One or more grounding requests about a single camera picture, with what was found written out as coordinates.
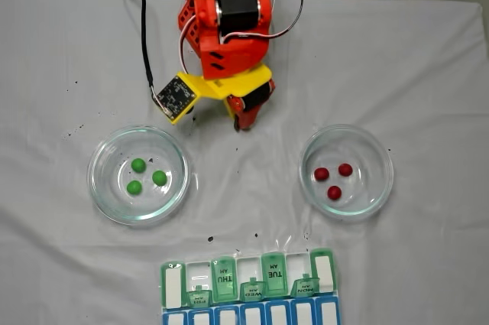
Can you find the red ball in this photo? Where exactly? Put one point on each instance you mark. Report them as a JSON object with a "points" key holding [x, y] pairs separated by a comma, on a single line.
{"points": [[334, 192], [321, 174], [345, 169]]}

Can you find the weekly pill organizer box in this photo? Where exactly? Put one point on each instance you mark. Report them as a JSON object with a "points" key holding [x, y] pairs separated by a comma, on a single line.
{"points": [[248, 313]]}

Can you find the green ball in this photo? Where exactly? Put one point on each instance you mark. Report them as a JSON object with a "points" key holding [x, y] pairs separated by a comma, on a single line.
{"points": [[138, 165], [134, 187], [159, 177]]}

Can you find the glass bowl for red balls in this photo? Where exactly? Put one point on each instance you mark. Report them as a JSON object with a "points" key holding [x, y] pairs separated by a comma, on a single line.
{"points": [[366, 202]]}

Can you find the glass bowl for green balls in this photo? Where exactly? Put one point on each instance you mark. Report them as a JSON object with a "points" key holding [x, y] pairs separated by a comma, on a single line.
{"points": [[111, 202]]}

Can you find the white tablecloth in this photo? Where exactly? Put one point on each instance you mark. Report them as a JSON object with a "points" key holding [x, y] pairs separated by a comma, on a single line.
{"points": [[420, 111]]}

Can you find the black camera board yellow mount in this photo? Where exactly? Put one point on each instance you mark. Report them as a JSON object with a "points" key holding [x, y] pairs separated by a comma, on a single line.
{"points": [[175, 93]]}

